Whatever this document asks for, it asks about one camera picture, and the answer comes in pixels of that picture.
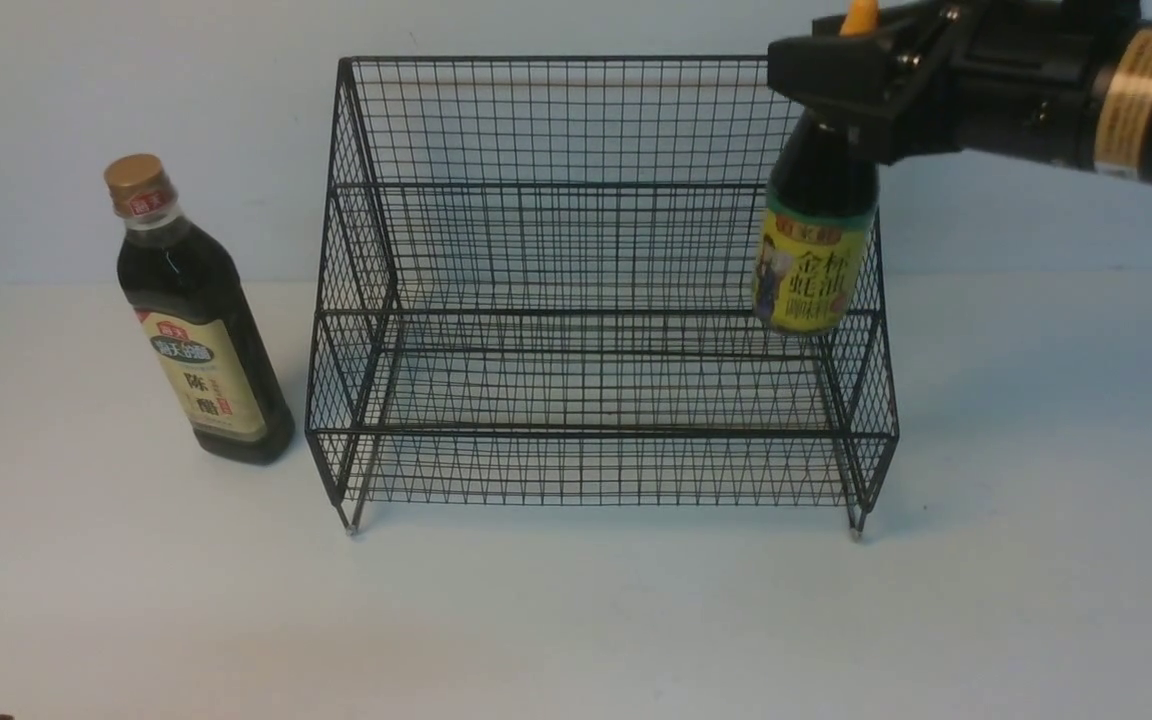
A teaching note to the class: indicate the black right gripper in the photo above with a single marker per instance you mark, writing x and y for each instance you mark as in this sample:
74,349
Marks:
1009,78

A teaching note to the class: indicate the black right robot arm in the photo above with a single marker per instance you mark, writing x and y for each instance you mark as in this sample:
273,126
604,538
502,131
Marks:
1115,135

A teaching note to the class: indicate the oyster sauce bottle orange cap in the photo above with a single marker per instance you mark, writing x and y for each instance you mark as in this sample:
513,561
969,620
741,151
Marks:
820,206

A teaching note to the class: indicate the dark vinegar bottle gold cap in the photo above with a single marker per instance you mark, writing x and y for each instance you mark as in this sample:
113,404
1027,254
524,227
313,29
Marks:
186,292

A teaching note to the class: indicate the black wire mesh rack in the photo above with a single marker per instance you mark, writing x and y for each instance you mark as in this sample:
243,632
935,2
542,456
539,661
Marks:
534,289

